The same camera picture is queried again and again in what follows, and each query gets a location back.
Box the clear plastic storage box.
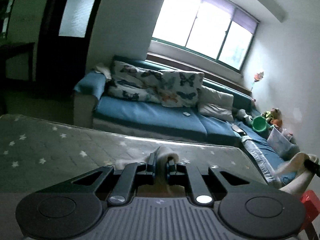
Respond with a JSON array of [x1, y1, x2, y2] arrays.
[[267, 128, 299, 160]]

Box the red plastic stool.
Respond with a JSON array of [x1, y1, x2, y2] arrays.
[[300, 190, 320, 231]]

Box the plush toy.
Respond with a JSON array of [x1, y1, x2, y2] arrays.
[[261, 108, 283, 128]]

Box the window with green frame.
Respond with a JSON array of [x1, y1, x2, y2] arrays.
[[152, 0, 259, 72]]

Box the dark wooden door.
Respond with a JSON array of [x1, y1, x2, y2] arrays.
[[35, 0, 101, 99]]

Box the blue sofa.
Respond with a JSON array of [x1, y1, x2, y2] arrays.
[[74, 56, 296, 187]]

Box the green plastic bucket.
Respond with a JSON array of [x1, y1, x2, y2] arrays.
[[252, 115, 269, 133]]

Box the large butterfly pillow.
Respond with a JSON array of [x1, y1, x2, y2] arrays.
[[158, 70, 204, 108]]

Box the white pillow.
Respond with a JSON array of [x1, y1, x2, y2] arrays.
[[198, 86, 234, 122]]

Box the green quilted star tablecloth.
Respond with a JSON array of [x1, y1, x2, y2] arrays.
[[1, 114, 265, 239]]

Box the colourful pinwheel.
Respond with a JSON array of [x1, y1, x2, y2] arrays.
[[251, 72, 264, 91]]

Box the cream sweatshirt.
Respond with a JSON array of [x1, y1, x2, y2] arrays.
[[114, 145, 181, 197]]

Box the grey stuffed toy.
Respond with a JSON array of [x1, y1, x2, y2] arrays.
[[236, 109, 253, 126]]

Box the long butterfly pillow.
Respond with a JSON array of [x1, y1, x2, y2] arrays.
[[108, 61, 162, 103]]

